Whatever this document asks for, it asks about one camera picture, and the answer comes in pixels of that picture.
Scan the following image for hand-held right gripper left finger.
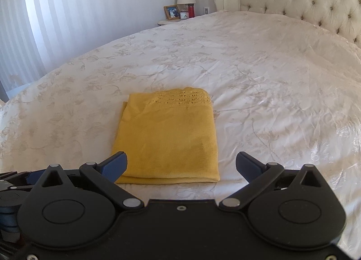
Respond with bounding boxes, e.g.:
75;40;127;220
30;151;145;210

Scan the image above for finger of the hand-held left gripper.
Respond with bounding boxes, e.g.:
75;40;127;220
0;170;46;190

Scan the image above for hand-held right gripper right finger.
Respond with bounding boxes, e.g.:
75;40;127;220
219;151;337;211

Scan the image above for yellow knit sweater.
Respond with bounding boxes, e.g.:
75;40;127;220
111;87;221;185

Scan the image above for bed with cream floral bedspread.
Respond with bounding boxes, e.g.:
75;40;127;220
0;10;361;251

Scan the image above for cream nightstand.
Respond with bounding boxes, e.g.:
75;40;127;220
157;18;182;27

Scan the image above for white sheer curtain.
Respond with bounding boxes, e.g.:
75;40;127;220
0;0;122;101

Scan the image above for wooden photo frame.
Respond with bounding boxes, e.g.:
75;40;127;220
164;4;181;21

